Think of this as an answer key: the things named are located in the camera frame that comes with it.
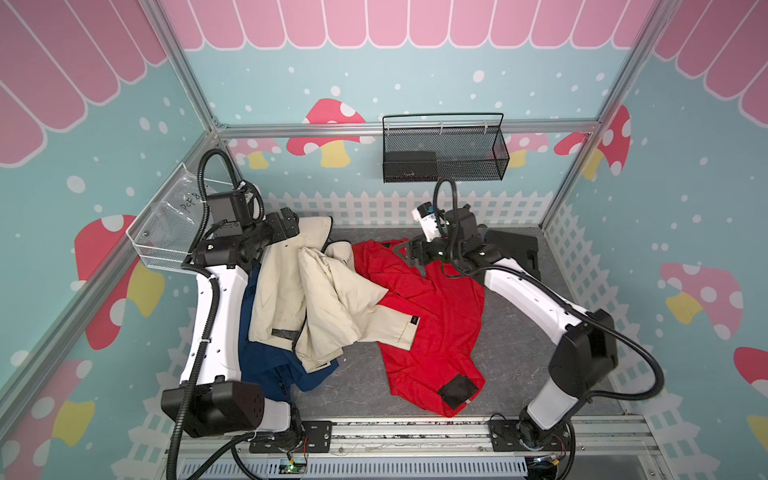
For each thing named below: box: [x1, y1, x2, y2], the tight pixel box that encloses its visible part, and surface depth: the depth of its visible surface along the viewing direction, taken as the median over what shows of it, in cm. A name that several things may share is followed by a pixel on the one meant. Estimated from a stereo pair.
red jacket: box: [352, 240, 485, 418], surface depth 88 cm
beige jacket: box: [248, 216, 419, 373], surface depth 83 cm
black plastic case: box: [484, 230, 541, 280], surface depth 114 cm
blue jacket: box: [238, 262, 339, 403], surface depth 83 cm
